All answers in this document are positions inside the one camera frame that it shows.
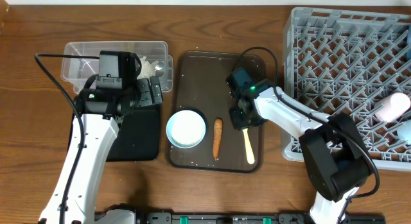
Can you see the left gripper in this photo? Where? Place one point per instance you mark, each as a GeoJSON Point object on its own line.
{"type": "Point", "coordinates": [142, 88]}

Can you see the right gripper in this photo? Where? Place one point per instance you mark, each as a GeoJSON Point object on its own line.
{"type": "Point", "coordinates": [240, 123]}

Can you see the white tissue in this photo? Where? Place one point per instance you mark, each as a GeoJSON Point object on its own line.
{"type": "Point", "coordinates": [150, 68]}

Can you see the orange carrot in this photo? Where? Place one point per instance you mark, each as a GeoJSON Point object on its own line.
{"type": "Point", "coordinates": [217, 137]}

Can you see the pale yellow plastic spoon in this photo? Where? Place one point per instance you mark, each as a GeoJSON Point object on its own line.
{"type": "Point", "coordinates": [248, 148]}

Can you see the light blue bowl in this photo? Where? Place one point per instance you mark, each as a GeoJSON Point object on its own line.
{"type": "Point", "coordinates": [185, 129]}

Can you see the pink plastic cup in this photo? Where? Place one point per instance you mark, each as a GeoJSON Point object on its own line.
{"type": "Point", "coordinates": [392, 107]}

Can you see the light blue plastic cup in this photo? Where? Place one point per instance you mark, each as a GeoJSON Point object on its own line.
{"type": "Point", "coordinates": [404, 132]}

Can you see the dark blue plate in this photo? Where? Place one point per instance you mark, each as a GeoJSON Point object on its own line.
{"type": "Point", "coordinates": [409, 44]}

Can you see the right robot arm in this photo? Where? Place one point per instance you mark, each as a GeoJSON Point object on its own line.
{"type": "Point", "coordinates": [336, 159]}

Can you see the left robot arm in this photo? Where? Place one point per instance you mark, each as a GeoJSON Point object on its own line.
{"type": "Point", "coordinates": [115, 118]}

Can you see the black waste bin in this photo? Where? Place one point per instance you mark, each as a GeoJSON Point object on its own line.
{"type": "Point", "coordinates": [138, 136]}

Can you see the clear plastic waste bin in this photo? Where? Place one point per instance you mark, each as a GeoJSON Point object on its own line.
{"type": "Point", "coordinates": [77, 71]}

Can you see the grey dishwasher rack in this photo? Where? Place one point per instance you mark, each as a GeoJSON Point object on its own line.
{"type": "Point", "coordinates": [346, 61]}

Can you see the dark brown serving tray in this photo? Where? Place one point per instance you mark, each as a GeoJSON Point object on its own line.
{"type": "Point", "coordinates": [202, 87]}

